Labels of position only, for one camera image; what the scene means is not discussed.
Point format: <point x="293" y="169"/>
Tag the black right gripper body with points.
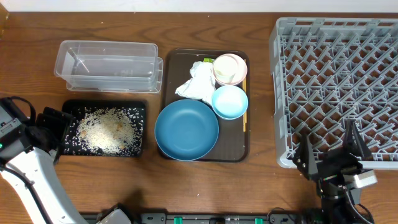
<point x="333" y="163"/>

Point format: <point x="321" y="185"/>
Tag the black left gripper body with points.
<point x="51" y="129"/>

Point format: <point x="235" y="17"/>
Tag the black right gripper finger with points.
<point x="353" y="142"/>
<point x="304" y="159"/>

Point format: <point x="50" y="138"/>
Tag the light blue bowl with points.
<point x="229" y="102"/>

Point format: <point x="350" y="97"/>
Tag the cream white cup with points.
<point x="225" y="68"/>

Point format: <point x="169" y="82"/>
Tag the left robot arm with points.
<point x="30" y="148"/>

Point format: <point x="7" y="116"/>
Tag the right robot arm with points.
<point x="340" y="203"/>

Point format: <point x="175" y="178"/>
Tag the grey dishwasher rack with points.
<point x="327" y="71"/>

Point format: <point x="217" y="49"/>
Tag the black tray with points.
<point x="70" y="149"/>

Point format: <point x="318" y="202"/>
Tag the pile of rice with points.
<point x="107" y="131"/>

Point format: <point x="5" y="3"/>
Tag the clear plastic bin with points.
<point x="82" y="62"/>

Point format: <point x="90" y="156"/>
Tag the wooden chopstick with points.
<point x="244" y="87"/>

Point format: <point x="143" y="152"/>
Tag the dark brown serving tray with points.
<point x="232" y="144"/>

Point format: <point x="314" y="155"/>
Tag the large blue plate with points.
<point x="186" y="130"/>

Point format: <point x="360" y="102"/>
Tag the crumpled white napkin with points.
<point x="201" y="86"/>

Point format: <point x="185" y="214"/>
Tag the green wrapper scrap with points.
<point x="208" y="60"/>

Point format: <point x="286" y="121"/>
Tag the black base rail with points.
<point x="163" y="218"/>

